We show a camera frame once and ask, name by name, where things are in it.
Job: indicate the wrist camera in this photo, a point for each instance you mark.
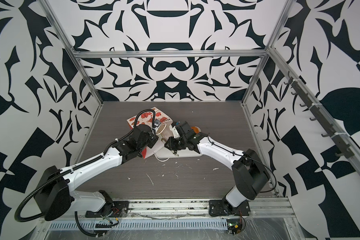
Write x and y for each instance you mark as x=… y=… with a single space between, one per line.
x=174 y=128
x=156 y=123

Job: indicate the orange fake croissant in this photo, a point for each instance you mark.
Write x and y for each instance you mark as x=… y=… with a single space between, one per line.
x=196 y=129

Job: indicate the small circuit board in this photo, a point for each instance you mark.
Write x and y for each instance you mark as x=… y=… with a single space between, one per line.
x=236 y=226

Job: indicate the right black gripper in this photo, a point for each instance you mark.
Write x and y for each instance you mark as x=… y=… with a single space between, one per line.
x=171 y=144

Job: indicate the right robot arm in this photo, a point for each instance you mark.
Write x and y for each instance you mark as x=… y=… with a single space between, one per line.
x=250 y=174

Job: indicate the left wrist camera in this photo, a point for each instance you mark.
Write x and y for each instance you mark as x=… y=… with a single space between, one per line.
x=156 y=123

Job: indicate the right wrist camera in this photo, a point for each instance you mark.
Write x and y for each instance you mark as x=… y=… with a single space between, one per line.
x=174 y=128

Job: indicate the aluminium cage frame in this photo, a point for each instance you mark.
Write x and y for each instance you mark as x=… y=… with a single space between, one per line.
x=237 y=50

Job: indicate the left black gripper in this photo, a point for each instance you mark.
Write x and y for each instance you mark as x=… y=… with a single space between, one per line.
x=153 y=141

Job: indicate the white slotted cable duct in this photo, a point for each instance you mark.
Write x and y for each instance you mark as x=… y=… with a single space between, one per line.
x=176 y=224

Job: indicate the red white paper bag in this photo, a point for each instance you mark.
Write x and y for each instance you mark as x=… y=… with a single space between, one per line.
x=163 y=132

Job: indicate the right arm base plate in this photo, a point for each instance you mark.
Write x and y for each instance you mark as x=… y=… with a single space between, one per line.
x=223 y=208

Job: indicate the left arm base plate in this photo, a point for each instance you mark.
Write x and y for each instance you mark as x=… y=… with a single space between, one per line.
x=111 y=209

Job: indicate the white plastic tray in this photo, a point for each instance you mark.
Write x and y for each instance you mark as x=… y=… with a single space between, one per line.
x=164 y=154

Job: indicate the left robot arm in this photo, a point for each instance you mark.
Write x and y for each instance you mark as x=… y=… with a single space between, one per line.
x=59 y=194

